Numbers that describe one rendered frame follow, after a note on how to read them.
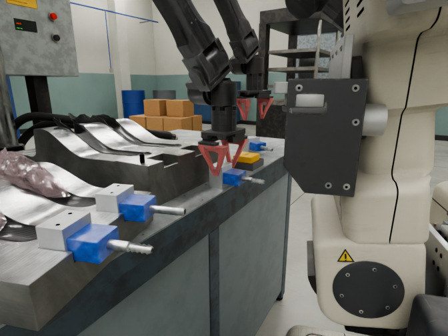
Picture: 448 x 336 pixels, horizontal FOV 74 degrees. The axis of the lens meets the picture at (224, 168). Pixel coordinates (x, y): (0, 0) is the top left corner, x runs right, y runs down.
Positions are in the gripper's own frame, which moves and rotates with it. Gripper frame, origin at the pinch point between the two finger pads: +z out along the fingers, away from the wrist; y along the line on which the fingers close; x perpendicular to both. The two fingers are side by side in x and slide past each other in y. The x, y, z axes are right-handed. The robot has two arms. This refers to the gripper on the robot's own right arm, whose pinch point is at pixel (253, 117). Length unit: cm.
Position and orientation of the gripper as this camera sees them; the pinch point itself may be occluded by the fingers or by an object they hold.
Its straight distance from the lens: 106.5
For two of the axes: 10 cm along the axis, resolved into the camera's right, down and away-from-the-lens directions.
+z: 0.0, 9.6, 2.8
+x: 5.5, 2.4, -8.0
